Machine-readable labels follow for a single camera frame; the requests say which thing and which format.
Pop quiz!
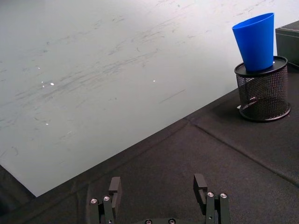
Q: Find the blue plastic cup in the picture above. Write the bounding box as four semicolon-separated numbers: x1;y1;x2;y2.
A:
231;12;276;72

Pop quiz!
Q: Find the black box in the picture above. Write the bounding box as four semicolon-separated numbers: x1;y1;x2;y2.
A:
275;20;299;67

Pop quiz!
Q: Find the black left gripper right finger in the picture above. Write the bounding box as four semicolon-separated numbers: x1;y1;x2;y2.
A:
193;174;231;224

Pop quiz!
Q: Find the black table cloth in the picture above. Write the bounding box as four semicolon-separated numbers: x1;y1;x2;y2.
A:
0;63;299;224

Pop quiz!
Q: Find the black mesh pen holder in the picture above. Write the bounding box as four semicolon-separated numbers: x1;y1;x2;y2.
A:
234;56;292;121

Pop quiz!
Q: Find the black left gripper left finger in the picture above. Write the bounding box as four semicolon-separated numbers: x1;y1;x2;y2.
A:
90;176;122;224

